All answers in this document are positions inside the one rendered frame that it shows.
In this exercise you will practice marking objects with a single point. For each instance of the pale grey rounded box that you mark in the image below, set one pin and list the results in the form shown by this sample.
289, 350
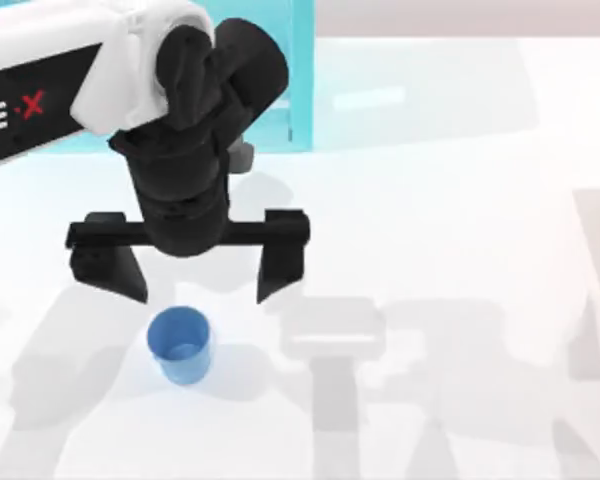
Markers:
242, 157

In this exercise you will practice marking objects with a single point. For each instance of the blue cup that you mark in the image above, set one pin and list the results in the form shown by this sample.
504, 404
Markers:
182, 350

